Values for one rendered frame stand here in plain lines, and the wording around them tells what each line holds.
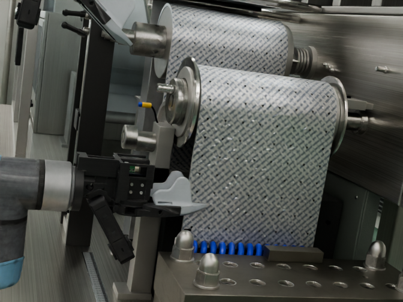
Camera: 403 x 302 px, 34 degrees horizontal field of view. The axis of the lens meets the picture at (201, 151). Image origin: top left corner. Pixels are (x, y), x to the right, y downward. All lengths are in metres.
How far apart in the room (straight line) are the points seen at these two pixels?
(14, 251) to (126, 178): 0.19
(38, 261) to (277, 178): 0.49
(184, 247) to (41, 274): 0.35
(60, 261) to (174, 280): 0.42
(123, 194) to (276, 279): 0.26
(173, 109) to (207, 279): 0.29
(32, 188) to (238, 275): 0.32
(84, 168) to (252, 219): 0.29
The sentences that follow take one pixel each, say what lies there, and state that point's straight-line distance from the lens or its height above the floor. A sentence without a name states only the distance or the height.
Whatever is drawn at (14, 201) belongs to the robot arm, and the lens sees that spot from 0.97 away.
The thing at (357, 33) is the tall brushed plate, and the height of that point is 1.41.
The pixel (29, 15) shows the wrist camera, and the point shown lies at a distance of 0.99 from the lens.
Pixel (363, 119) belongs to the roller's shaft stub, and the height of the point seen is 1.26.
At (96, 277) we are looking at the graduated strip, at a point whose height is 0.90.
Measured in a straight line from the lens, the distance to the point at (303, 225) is 1.12.
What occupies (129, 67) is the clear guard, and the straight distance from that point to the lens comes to 2.04.
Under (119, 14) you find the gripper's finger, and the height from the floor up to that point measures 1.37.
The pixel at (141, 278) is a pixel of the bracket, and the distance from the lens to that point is 1.16.
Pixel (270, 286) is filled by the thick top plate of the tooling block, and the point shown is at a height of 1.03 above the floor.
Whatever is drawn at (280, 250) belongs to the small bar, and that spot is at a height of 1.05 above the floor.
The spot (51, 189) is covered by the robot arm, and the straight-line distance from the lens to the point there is 0.96.
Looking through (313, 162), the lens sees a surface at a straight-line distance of 1.10.
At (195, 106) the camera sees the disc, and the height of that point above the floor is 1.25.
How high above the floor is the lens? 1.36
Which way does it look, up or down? 10 degrees down
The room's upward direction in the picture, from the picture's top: 8 degrees clockwise
